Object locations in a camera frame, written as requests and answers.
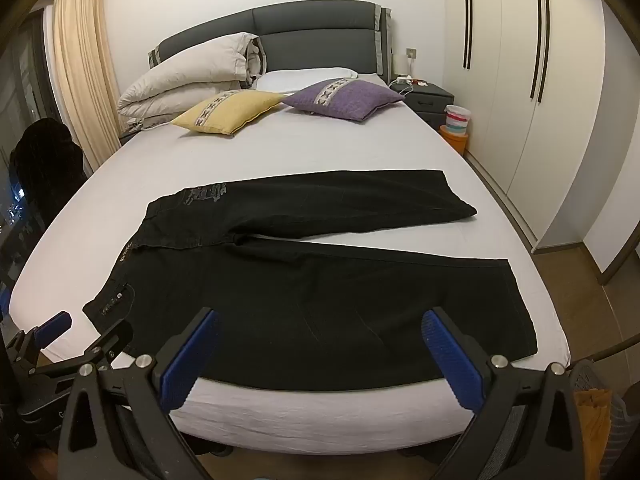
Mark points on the white striped bucket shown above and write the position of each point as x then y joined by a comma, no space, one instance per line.
457,120

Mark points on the folded beige duvet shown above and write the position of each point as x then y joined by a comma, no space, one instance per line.
190,75

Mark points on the white table lamp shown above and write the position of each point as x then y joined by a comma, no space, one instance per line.
401,65

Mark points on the grey nightstand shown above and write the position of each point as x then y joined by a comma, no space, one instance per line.
430,100

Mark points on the white wardrobe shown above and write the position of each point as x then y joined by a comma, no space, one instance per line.
505,60

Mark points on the white bed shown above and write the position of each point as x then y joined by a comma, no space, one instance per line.
350,145

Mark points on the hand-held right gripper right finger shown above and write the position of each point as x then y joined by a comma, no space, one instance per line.
450,355

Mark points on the yellow cushion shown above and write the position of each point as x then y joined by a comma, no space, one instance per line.
225,110

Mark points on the white pillow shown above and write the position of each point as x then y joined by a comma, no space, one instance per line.
295,80

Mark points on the grey padded headboard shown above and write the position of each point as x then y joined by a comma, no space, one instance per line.
310,45

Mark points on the black pants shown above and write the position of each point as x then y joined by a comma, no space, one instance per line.
300,300

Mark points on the purple cushion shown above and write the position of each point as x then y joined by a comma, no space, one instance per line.
355,100

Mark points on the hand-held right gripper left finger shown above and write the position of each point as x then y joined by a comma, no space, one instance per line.
192,355

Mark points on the beige curtain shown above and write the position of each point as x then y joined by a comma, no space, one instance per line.
80,70

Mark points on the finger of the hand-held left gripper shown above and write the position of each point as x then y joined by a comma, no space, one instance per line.
55,322
112,337

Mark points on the orange box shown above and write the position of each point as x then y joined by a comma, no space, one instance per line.
456,144

